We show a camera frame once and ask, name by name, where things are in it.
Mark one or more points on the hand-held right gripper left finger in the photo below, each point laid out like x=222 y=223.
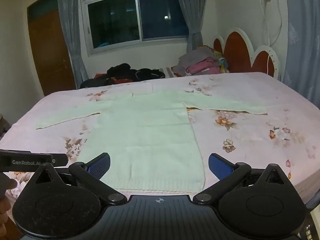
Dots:
x=100 y=165

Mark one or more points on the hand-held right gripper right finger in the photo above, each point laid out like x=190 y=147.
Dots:
x=219 y=166

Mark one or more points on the pale knitted sweater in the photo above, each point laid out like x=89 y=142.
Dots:
x=147 y=135

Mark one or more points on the pile of dark clothes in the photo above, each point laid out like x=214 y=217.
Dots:
x=125 y=73

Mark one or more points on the pile of colourful clothes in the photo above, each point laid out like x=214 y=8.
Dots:
x=200 y=63

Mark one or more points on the person's left hand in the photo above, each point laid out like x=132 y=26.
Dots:
x=5 y=207

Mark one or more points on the pink floral blanket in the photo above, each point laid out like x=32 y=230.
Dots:
x=250 y=130

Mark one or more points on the striped cloth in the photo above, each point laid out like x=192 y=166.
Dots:
x=168 y=72

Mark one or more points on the brown wooden door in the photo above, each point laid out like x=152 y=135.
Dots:
x=51 y=52

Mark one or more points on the red and white headboard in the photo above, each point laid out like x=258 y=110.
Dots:
x=236 y=52

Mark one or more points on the grey curtain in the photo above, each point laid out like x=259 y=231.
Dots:
x=195 y=17
x=72 y=35

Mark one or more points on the blue patterned curtain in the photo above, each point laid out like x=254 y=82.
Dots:
x=302 y=42

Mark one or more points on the sliding glass window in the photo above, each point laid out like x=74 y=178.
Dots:
x=135 y=17

